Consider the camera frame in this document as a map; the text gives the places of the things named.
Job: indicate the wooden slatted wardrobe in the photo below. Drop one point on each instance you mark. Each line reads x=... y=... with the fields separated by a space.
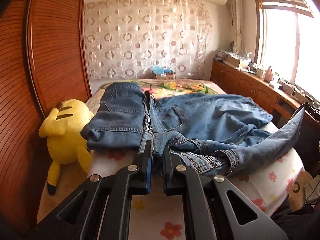
x=42 y=63

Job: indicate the box with blue bag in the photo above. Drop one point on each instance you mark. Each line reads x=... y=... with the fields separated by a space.
x=163 y=73

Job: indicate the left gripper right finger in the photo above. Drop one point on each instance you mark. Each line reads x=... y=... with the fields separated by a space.
x=214 y=208

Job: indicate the pink circle patterned curtain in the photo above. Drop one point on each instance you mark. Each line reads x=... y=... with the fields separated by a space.
x=125 y=38

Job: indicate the pink bottle on cabinet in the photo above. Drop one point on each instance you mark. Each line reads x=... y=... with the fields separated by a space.
x=268 y=74

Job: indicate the cardboard box on cabinet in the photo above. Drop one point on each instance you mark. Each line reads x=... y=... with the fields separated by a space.
x=237 y=63

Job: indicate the blue denim jeans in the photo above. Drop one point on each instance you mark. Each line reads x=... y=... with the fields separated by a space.
x=212 y=134

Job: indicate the white strawberry flower sheet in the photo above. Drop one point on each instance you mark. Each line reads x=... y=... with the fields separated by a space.
x=213 y=134

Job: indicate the yellow Pikachu plush toy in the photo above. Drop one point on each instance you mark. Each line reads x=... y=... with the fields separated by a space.
x=65 y=144

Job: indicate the window with wooden frame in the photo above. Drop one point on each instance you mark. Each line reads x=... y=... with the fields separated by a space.
x=289 y=43

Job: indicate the wooden sideboard cabinet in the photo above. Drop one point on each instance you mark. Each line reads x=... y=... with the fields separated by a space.
x=274 y=101

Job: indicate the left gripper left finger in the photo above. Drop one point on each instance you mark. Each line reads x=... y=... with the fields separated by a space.
x=100 y=207

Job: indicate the white patterned side curtain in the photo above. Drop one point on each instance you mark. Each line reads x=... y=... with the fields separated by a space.
x=237 y=17

